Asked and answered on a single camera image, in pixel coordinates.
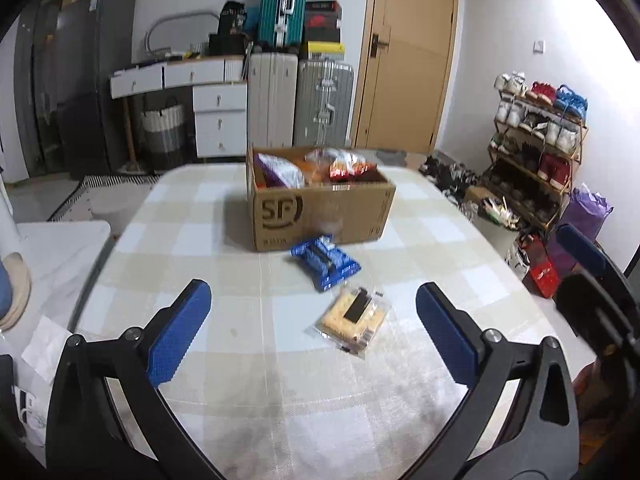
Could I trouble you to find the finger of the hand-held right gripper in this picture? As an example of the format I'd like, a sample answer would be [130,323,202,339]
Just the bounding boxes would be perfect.
[556,223,631,291]

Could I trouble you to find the grey refrigerator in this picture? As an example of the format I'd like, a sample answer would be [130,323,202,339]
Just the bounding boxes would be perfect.
[52,0,138,181]

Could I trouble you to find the striped floor mat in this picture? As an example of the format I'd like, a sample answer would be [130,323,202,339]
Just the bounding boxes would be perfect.
[47,175,161,223]

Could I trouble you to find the clear cracker packet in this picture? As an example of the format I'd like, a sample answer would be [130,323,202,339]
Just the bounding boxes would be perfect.
[312,284,392,359]

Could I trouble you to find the plain black shoe box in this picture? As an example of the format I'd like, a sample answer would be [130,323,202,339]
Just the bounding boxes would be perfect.
[302,27,342,45]

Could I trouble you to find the beige plastic basin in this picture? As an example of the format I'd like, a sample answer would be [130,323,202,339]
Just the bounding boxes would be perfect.
[0,255,32,331]

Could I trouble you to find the black red shoe box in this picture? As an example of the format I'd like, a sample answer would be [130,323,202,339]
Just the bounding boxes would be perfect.
[304,0,343,31]

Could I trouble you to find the dark glass cabinet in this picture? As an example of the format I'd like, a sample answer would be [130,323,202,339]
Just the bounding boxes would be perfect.
[12,2,63,166]

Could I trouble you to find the checked tablecloth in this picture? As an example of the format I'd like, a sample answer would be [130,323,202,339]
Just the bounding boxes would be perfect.
[47,149,601,480]

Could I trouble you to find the silver suitcase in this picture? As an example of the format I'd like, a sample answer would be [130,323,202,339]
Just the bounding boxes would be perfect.
[292,57,355,148]

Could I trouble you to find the white purple-edged snack packet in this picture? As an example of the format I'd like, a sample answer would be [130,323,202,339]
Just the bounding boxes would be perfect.
[255,152,306,188]

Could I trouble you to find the yellow black shoe box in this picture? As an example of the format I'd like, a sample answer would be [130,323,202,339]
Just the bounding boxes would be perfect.
[300,41,346,61]

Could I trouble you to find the wooden door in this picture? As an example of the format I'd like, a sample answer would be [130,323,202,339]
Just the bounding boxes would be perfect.
[350,0,460,153]

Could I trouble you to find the blue plastic basin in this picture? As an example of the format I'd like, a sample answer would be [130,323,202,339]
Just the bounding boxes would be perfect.
[0,265,13,318]

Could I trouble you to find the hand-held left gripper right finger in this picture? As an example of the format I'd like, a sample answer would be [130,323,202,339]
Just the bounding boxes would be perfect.
[415,281,581,480]

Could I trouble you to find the pile of shoes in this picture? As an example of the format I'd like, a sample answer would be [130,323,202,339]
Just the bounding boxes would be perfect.
[417,155,493,211]

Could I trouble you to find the white desk with drawers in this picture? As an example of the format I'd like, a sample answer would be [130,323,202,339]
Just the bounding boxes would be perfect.
[110,55,249,161]

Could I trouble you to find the person's right hand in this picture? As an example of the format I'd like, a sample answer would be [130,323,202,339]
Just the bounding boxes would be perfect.
[572,360,607,411]

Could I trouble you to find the white suitcase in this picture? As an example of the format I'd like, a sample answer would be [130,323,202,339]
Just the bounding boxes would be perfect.
[247,52,299,150]

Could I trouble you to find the woven laundry basket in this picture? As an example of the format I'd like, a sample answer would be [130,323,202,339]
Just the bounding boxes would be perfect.
[139,97,188,171]

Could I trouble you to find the yellow cake snack packet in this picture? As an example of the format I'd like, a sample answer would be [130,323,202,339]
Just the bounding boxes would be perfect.
[295,157,333,186]

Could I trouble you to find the white waste bin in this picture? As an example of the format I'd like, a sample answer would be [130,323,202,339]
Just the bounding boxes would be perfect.
[472,200,521,266]

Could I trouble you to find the teal suitcase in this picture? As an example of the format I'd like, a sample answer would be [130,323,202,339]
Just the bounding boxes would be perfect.
[257,0,310,53]

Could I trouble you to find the wooden shoe rack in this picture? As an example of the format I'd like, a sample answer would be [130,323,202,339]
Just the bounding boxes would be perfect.
[482,72,588,233]

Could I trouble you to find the purple paper bag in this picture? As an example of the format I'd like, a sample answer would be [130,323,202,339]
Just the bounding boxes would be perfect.
[545,185,613,276]

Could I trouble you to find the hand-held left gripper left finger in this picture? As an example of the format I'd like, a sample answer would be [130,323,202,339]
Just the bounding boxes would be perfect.
[45,279,213,480]

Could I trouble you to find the red snack packet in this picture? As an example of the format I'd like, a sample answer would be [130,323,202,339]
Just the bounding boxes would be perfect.
[327,149,378,181]

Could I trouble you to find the blue snack packet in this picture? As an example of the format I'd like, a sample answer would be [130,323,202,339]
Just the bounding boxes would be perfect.
[290,235,362,293]

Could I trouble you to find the brown cardboard box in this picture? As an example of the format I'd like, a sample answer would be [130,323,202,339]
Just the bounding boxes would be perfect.
[246,146,397,252]

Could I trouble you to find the white paper sheet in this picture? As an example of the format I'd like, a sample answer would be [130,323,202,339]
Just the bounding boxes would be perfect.
[22,315,73,386]

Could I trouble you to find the red paper bag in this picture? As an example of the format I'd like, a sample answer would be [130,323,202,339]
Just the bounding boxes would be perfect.
[520,235,563,300]

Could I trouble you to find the grey metal hoop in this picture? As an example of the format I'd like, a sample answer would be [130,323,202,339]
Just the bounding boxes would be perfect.
[145,10,221,56]

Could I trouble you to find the black printed bag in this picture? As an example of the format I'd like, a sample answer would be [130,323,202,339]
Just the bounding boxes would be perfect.
[207,1,248,58]

